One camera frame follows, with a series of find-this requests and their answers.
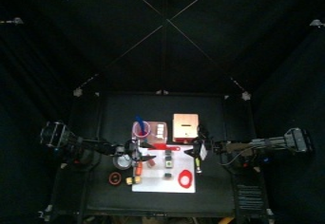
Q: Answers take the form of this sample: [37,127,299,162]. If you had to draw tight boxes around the red plastic cup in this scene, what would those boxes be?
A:
[132,121,152,140]

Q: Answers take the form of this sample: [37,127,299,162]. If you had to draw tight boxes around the white block toy set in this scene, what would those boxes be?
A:
[155,123,164,140]

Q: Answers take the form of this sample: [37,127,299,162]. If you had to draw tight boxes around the grey cable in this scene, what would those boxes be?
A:
[219,145,255,167]

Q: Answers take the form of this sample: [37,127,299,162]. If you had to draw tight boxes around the grey tape roll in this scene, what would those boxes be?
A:
[112,154,135,171]

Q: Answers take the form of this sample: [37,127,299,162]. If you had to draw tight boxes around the red ring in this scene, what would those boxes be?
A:
[176,169,194,189]

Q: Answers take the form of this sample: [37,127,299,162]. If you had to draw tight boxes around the blue plastic stick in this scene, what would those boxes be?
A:
[135,114,145,132]

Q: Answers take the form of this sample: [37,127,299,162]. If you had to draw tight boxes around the pink tray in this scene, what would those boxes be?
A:
[143,121,168,144]

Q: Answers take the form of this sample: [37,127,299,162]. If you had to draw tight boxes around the red toy knife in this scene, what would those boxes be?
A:
[148,143,182,151]

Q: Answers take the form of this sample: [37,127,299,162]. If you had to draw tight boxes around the white cutting board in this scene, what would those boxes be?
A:
[131,145,196,194]

